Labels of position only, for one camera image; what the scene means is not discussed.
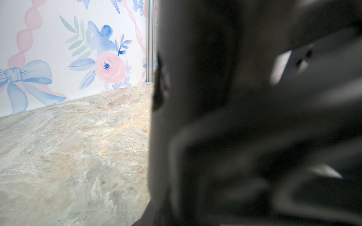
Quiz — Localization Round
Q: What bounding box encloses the black microphone stand pole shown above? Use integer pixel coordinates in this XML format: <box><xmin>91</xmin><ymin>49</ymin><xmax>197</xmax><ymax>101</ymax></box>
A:
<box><xmin>135</xmin><ymin>1</ymin><xmax>362</xmax><ymax>226</ymax></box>

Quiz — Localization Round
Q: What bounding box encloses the right aluminium corner post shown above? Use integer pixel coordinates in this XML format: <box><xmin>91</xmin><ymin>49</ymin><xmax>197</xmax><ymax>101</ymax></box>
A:
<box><xmin>145</xmin><ymin>0</ymin><xmax>156</xmax><ymax>82</ymax></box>

